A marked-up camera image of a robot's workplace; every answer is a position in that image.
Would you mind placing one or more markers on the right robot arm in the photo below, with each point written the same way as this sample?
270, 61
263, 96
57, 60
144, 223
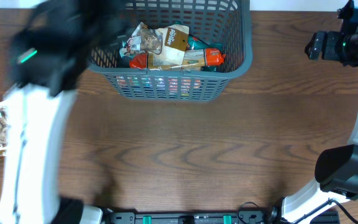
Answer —
335, 180

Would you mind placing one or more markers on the Kleenex tissue multipack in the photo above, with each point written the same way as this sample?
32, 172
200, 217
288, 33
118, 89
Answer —
156, 87

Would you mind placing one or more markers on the green Nescafe coffee bag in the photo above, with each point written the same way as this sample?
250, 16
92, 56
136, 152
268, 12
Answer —
204, 46

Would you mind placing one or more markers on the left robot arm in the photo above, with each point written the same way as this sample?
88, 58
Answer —
46, 59

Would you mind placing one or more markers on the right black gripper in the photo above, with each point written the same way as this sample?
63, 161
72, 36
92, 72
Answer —
319, 45

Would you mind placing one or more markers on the red orange biscuit pack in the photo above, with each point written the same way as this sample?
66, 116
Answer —
151, 62

